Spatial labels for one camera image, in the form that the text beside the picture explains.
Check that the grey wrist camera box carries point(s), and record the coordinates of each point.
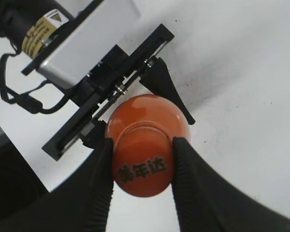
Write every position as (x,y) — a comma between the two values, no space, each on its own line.
(92,35)

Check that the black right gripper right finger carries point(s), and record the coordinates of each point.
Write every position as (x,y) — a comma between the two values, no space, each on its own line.
(206,202)

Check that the orange soda plastic bottle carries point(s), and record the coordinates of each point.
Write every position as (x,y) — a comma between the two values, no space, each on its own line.
(148,110)

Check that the orange bottle cap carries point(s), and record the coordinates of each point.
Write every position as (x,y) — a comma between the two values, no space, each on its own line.
(143,161)

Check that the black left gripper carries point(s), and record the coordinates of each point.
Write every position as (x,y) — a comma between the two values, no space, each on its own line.
(104,83)

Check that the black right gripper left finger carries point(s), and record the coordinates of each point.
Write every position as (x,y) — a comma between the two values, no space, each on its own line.
(80,203)

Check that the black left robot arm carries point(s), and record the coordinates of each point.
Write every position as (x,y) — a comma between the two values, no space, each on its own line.
(19,18)

